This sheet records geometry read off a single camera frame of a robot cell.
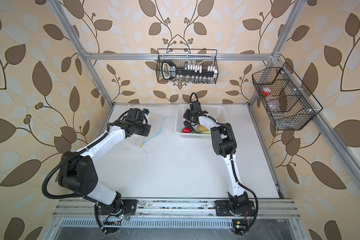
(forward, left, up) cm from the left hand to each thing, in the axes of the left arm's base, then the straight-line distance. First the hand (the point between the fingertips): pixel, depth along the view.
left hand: (148, 127), depth 88 cm
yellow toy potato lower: (+7, -33, -9) cm, 35 cm away
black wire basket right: (+2, -74, +19) cm, 76 cm away
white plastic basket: (+22, -45, -9) cm, 51 cm away
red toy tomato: (+5, -22, -10) cm, 25 cm away
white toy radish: (+5, -36, -11) cm, 38 cm away
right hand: (+19, -23, -11) cm, 32 cm away
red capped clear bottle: (+13, -66, +18) cm, 70 cm away
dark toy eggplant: (+11, -23, -11) cm, 28 cm away
